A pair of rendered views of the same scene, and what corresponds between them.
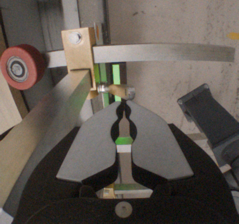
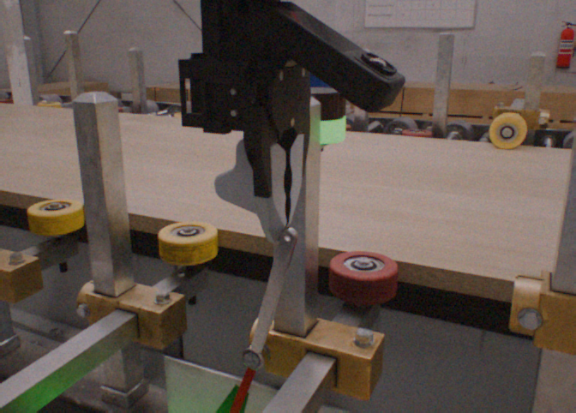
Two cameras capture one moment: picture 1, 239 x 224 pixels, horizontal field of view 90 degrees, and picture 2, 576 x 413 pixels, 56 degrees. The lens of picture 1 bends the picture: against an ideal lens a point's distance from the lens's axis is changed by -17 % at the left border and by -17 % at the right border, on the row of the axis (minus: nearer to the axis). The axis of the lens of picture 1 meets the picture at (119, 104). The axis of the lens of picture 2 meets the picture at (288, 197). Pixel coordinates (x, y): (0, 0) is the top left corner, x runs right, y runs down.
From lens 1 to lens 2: 0.40 m
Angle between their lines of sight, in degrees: 60
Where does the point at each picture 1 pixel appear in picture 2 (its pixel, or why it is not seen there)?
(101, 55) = (314, 362)
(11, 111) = not seen: hidden behind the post
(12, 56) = (384, 267)
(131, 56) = (287, 393)
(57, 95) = (312, 235)
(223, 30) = not seen: outside the picture
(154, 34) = not seen: outside the picture
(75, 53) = (339, 333)
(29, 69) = (353, 271)
